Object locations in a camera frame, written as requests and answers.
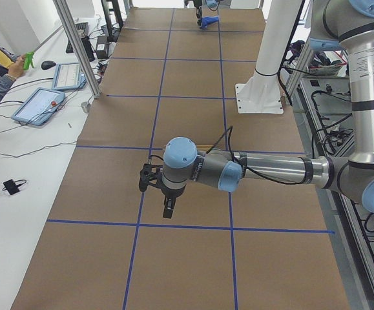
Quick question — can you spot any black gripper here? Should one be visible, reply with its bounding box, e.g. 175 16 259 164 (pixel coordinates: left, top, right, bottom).
161 185 185 218
192 0 203 23

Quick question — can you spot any blue and grey towel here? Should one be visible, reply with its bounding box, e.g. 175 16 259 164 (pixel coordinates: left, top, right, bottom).
198 15 219 30

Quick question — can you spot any person's hand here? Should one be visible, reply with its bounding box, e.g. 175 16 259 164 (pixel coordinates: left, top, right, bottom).
8 55 25 79

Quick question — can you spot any black box on table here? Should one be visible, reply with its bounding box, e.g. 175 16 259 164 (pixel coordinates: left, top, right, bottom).
95 36 110 59

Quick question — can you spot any black keyboard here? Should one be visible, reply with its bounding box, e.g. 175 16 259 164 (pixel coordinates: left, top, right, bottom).
65 22 89 54

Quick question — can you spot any upper blue teach pendant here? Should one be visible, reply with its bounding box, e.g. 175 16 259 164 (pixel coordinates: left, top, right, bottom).
52 63 86 91

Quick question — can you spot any blue teach pendant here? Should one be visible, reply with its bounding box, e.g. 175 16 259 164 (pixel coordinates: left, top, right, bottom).
52 63 86 91
11 88 66 126

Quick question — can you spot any black computer mouse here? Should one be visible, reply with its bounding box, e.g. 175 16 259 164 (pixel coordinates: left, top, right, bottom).
41 61 56 70

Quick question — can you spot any lower blue teach pendant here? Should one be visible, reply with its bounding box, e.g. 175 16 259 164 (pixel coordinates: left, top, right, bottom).
11 88 66 126

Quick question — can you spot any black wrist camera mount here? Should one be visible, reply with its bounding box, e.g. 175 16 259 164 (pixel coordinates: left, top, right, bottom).
138 163 163 192

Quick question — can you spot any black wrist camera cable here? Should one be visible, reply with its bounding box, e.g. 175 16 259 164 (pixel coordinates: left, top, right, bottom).
205 125 307 185

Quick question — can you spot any white camera mast with base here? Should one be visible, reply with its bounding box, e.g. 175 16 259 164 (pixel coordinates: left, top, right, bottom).
235 0 304 114

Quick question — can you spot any aluminium frame post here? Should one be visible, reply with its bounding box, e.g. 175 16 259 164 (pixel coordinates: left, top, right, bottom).
53 0 101 99

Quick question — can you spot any small black adapter with cable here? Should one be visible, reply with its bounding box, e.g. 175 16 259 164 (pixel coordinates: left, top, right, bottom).
2 179 27 195

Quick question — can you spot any green handled tool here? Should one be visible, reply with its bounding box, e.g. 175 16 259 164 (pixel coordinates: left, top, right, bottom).
23 52 35 70

